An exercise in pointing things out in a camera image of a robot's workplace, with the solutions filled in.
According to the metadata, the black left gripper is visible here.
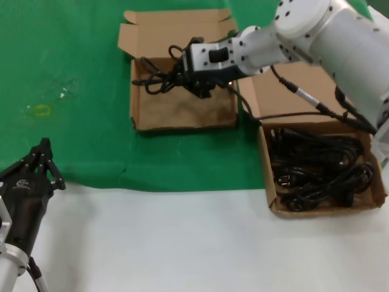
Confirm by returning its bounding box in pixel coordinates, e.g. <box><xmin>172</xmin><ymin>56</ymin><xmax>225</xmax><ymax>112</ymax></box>
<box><xmin>0</xmin><ymin>137</ymin><xmax>66</xmax><ymax>256</ymax></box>

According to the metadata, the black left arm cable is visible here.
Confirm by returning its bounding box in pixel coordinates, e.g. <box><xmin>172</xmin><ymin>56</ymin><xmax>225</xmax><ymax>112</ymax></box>
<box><xmin>27</xmin><ymin>257</ymin><xmax>48</xmax><ymax>292</ymax></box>

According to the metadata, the open cardboard box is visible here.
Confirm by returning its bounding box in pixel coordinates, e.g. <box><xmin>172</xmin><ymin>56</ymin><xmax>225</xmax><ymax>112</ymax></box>
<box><xmin>235</xmin><ymin>62</ymin><xmax>389</xmax><ymax>220</ymax></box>

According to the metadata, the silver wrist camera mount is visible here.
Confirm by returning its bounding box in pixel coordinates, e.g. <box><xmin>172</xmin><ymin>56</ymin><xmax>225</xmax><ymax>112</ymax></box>
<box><xmin>181</xmin><ymin>41</ymin><xmax>243</xmax><ymax>75</ymax></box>
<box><xmin>0</xmin><ymin>194</ymin><xmax>13</xmax><ymax>244</ymax></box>

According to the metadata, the right arm cable silver connector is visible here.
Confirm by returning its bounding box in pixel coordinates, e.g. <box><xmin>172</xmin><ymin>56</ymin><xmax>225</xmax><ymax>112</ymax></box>
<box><xmin>269</xmin><ymin>64</ymin><xmax>379</xmax><ymax>135</ymax></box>

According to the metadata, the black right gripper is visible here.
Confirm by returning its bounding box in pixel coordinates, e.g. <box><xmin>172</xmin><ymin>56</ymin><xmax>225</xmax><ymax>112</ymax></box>
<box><xmin>182</xmin><ymin>64</ymin><xmax>255</xmax><ymax>100</ymax></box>

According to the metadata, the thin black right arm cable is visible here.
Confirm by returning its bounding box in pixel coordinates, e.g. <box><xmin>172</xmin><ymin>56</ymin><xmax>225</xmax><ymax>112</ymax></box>
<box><xmin>221</xmin><ymin>80</ymin><xmax>377</xmax><ymax>134</ymax></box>

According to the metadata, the green tablecloth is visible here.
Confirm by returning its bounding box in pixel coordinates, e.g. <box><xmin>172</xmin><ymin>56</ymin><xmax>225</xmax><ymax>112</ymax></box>
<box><xmin>0</xmin><ymin>0</ymin><xmax>389</xmax><ymax>193</ymax></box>

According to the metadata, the open cardboard box torn edge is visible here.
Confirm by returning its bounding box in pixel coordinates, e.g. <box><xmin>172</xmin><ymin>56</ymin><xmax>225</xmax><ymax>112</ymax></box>
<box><xmin>117</xmin><ymin>9</ymin><xmax>243</xmax><ymax>132</ymax></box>

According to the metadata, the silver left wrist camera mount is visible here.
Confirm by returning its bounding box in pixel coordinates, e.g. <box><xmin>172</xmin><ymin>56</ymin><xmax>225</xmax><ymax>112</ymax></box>
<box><xmin>0</xmin><ymin>194</ymin><xmax>13</xmax><ymax>244</ymax></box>

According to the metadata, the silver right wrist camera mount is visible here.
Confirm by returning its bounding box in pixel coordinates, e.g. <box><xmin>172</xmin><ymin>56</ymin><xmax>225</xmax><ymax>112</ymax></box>
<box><xmin>181</xmin><ymin>41</ymin><xmax>243</xmax><ymax>75</ymax></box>

